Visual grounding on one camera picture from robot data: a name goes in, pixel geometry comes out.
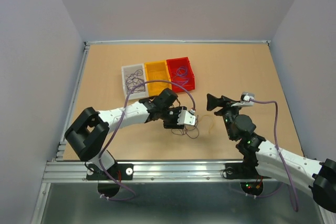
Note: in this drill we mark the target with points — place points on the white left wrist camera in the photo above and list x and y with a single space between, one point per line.
186 117

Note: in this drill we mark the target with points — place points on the red plastic bin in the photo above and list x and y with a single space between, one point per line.
181 72

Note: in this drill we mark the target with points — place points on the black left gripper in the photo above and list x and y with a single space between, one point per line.
174 125

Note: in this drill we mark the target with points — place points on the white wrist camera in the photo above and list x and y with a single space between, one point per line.
186 117
246 99

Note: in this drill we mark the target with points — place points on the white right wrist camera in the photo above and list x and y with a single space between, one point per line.
246 99

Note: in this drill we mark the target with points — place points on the aluminium front rail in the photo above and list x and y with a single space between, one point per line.
145 172

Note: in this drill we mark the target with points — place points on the white plastic bin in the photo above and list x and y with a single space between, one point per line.
132 76

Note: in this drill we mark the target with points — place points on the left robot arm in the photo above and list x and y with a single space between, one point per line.
89 130

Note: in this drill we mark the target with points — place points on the yellow plastic bin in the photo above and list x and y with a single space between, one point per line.
157 70

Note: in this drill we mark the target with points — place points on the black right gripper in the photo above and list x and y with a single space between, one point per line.
213 102

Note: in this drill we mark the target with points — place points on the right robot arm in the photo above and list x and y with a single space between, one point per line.
313 177

